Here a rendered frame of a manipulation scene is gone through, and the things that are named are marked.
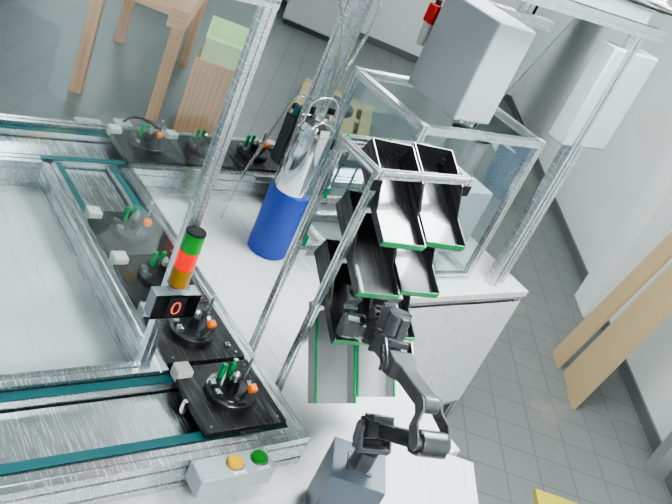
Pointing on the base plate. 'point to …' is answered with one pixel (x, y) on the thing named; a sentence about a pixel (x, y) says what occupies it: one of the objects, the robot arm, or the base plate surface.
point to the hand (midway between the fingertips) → (365, 323)
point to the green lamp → (191, 244)
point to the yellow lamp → (179, 278)
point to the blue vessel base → (276, 224)
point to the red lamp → (185, 261)
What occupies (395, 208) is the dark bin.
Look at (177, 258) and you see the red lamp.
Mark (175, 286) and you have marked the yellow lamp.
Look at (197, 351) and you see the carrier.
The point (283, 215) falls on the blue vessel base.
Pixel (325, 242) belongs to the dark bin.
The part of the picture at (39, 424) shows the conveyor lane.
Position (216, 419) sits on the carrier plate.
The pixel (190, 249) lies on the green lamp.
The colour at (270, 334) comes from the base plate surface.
